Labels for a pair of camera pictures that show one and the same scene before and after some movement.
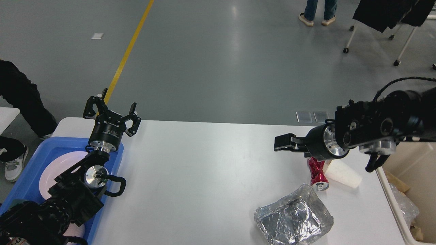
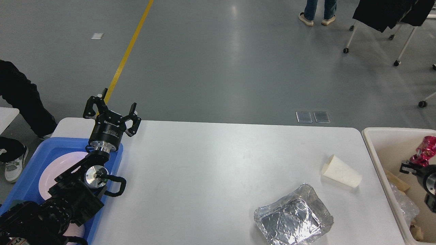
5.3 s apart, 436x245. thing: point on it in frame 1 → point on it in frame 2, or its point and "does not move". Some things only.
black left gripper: [108, 128] does not move
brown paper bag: [402, 186] does not move
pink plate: [62, 164] does not move
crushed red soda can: [318, 180] → [426, 149]
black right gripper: [322, 143] → [426, 175]
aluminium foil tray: [299, 218] does not move
